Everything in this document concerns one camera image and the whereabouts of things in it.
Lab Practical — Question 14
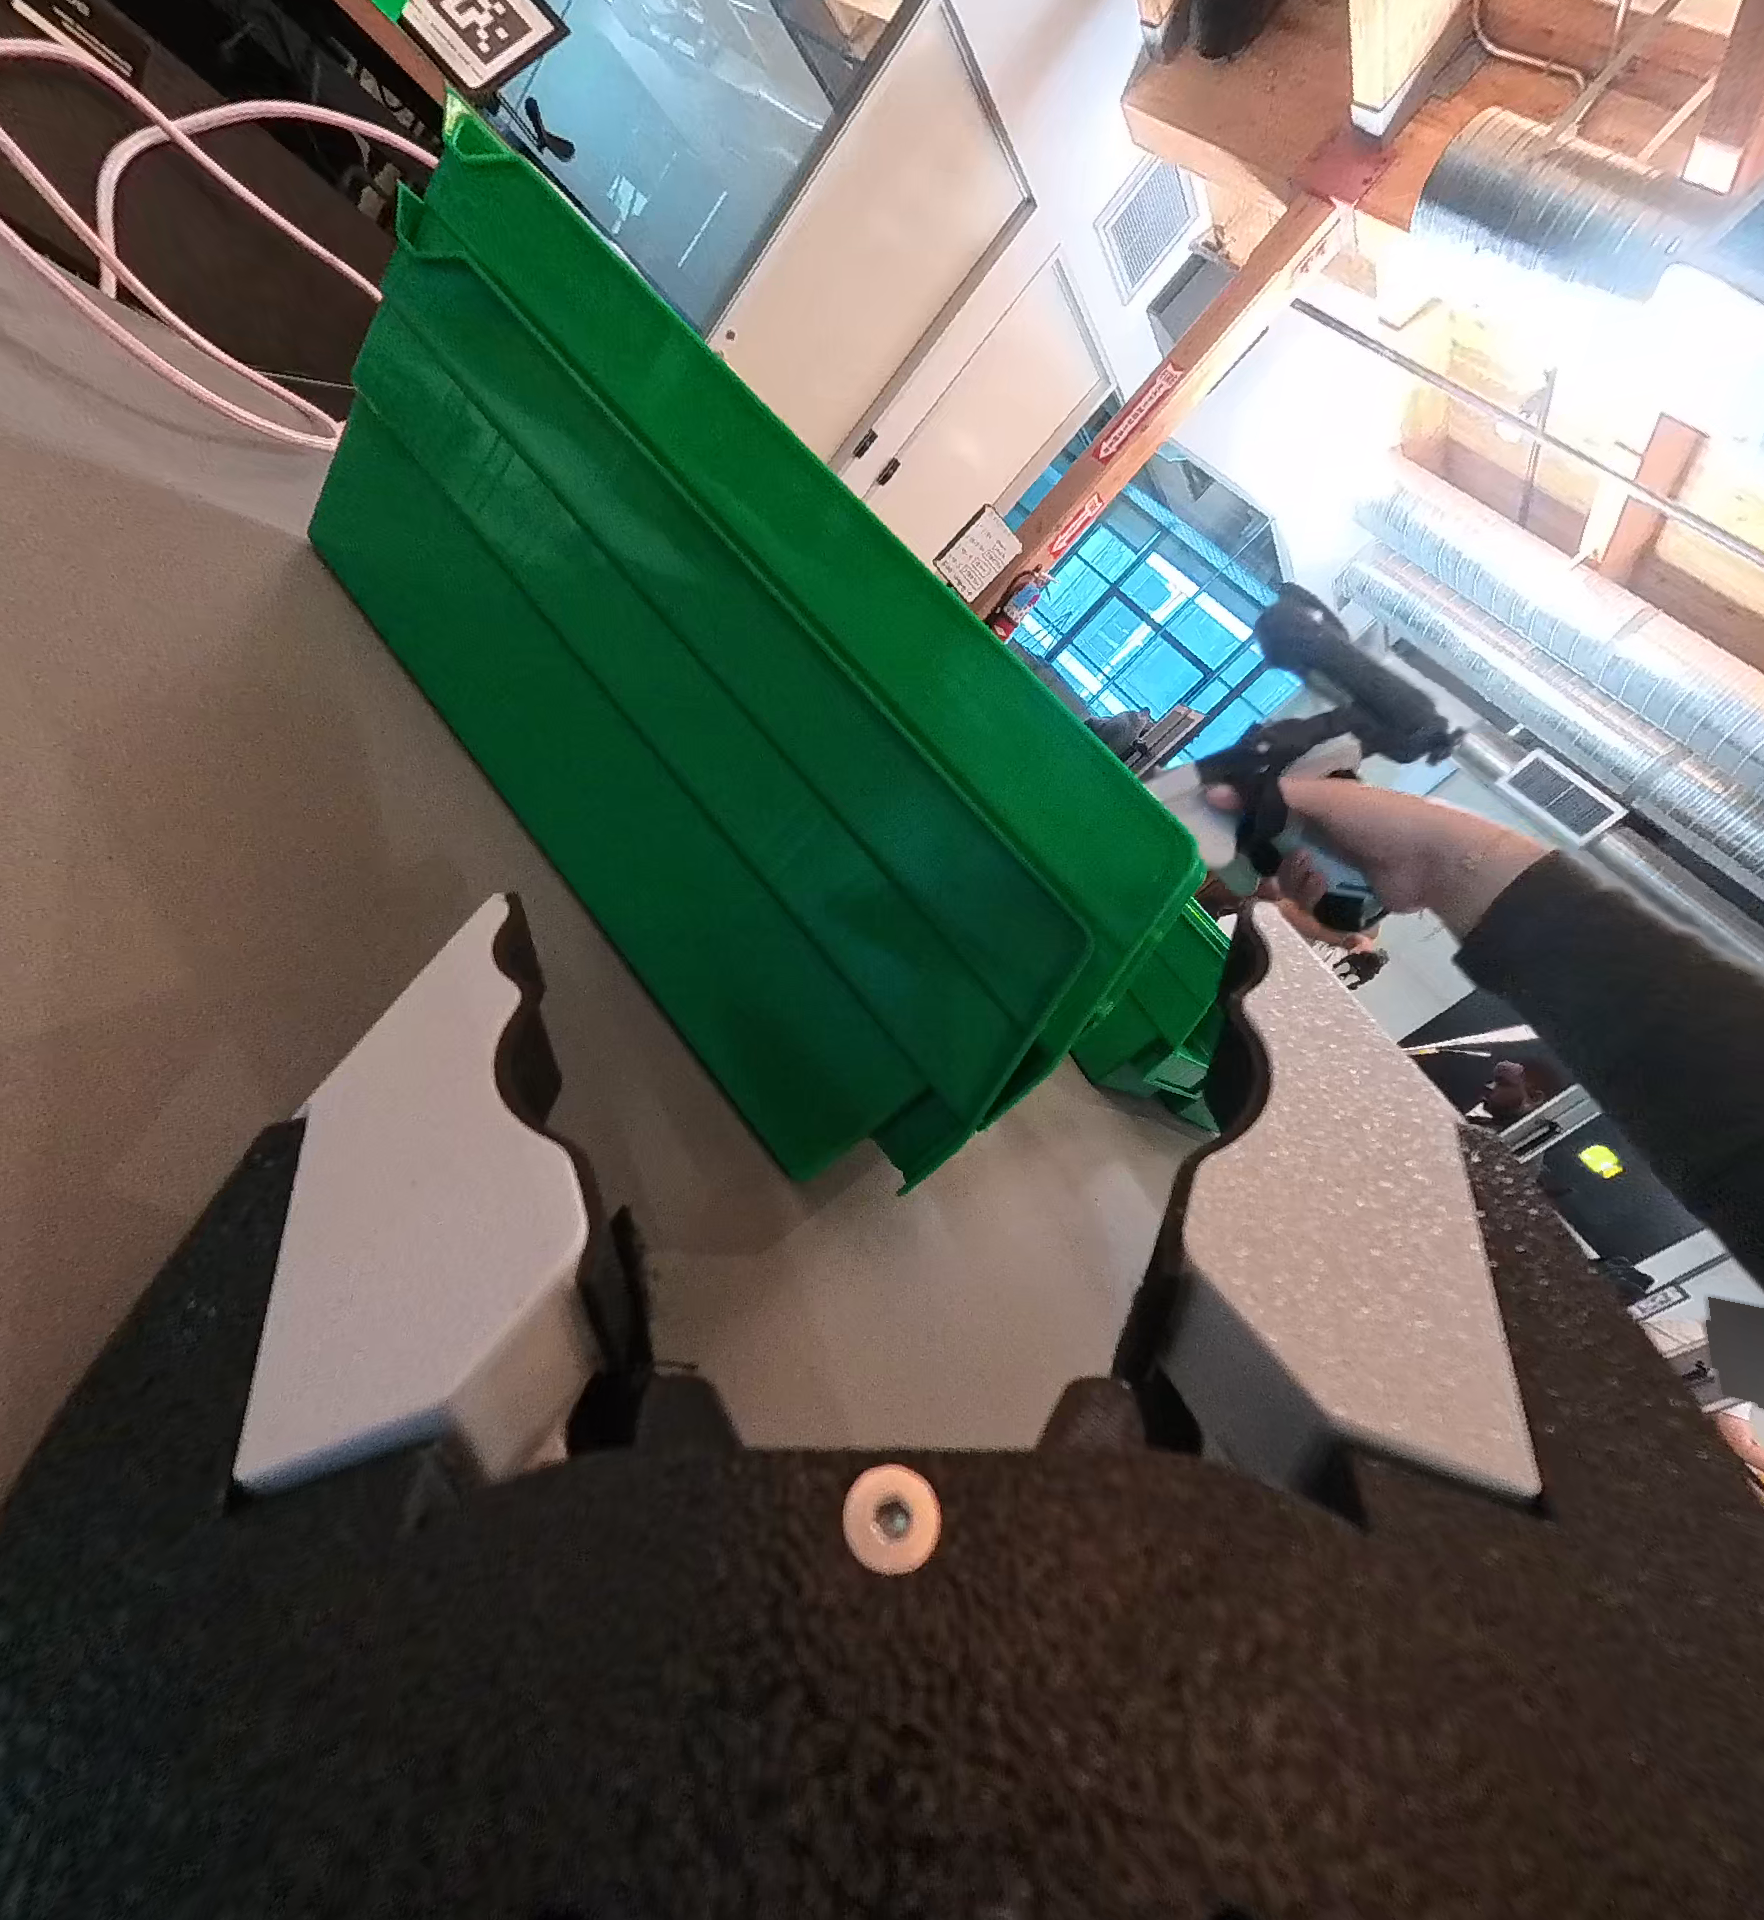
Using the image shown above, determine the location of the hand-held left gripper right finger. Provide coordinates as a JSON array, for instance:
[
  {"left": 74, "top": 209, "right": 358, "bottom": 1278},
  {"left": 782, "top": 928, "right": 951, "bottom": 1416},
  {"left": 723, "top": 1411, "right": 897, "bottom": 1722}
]
[{"left": 1123, "top": 899, "right": 1548, "bottom": 1508}]

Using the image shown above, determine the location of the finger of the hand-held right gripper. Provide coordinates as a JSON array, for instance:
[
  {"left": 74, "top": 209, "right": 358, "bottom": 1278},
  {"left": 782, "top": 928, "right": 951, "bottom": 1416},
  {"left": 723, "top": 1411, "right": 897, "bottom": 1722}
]
[{"left": 1140, "top": 758, "right": 1247, "bottom": 823}]

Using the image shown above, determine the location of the person's right hand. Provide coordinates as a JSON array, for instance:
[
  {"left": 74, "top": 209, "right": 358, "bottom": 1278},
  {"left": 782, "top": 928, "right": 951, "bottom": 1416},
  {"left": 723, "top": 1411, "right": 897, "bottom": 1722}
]
[{"left": 1273, "top": 777, "right": 1556, "bottom": 944}]

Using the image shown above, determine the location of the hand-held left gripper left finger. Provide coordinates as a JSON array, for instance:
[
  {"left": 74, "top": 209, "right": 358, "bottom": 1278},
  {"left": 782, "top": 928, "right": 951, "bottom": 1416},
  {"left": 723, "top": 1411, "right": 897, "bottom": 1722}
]
[{"left": 232, "top": 895, "right": 653, "bottom": 1494}]

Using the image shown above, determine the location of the pink cable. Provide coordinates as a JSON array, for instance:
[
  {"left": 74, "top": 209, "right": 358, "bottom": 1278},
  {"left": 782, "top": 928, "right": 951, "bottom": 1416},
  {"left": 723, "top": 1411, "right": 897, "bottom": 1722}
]
[{"left": 0, "top": 36, "right": 442, "bottom": 447}]

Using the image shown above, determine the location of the black sprinkler pipe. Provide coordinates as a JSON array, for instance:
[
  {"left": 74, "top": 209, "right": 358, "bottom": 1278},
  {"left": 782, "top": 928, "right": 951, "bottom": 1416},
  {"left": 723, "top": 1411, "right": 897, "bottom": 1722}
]
[{"left": 1295, "top": 293, "right": 1764, "bottom": 574}]

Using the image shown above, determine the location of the fiducial tag sign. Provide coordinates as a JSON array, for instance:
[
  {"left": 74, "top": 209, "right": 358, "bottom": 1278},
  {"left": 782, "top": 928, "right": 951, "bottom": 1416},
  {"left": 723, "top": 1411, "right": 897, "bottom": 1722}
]
[{"left": 401, "top": 0, "right": 573, "bottom": 94}]

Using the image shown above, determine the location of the wall notice sheet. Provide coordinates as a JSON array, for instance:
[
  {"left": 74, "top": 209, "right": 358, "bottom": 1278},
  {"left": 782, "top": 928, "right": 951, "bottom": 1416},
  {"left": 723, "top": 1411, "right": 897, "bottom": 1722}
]
[{"left": 933, "top": 506, "right": 1026, "bottom": 600}]

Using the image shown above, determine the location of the silver air duct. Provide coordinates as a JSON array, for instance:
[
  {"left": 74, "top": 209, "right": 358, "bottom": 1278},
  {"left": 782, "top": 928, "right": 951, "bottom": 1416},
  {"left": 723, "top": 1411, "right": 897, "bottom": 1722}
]
[{"left": 1339, "top": 486, "right": 1764, "bottom": 935}]

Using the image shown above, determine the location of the white door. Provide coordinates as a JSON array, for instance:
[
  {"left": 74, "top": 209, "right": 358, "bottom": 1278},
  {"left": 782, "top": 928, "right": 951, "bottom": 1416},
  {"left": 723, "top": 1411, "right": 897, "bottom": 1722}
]
[{"left": 713, "top": 0, "right": 1125, "bottom": 561}]

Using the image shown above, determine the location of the wall vent grille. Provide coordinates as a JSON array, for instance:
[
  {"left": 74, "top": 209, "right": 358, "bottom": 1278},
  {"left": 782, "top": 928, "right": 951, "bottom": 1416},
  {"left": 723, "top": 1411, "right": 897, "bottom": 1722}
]
[
  {"left": 1498, "top": 751, "right": 1628, "bottom": 845},
  {"left": 1098, "top": 149, "right": 1210, "bottom": 305}
]

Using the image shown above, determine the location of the wooden support post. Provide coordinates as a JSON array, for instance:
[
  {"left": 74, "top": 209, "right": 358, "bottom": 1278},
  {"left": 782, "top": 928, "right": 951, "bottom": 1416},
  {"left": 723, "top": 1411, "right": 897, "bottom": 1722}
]
[{"left": 971, "top": 196, "right": 1344, "bottom": 623}]

